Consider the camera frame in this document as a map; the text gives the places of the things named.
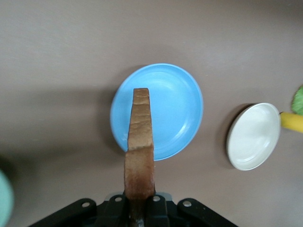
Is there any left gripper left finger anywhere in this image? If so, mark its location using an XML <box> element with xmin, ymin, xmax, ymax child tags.
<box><xmin>29</xmin><ymin>194</ymin><xmax>130</xmax><ymax>227</ymax></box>

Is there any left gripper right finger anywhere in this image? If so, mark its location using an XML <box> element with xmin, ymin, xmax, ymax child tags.
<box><xmin>144</xmin><ymin>193</ymin><xmax>237</xmax><ymax>227</ymax></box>

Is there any brown bread slice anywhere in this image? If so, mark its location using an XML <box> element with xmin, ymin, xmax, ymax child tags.
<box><xmin>124</xmin><ymin>87</ymin><xmax>156</xmax><ymax>227</ymax></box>

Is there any yellow mustard squeeze bottle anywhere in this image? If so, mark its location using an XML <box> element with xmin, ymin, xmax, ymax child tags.
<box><xmin>280</xmin><ymin>111</ymin><xmax>303</xmax><ymax>133</ymax></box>

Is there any green lettuce leaf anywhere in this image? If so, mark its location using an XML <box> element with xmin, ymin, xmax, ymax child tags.
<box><xmin>292</xmin><ymin>85</ymin><xmax>303</xmax><ymax>116</ymax></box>

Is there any pale green plate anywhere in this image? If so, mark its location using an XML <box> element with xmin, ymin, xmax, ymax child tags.
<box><xmin>0</xmin><ymin>169</ymin><xmax>14</xmax><ymax>224</ymax></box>

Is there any blue plate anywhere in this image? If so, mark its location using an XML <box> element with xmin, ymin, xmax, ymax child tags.
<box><xmin>110</xmin><ymin>62</ymin><xmax>204</xmax><ymax>161</ymax></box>

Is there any beige plate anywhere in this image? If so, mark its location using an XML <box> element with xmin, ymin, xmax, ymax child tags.
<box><xmin>226</xmin><ymin>102</ymin><xmax>282</xmax><ymax>171</ymax></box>

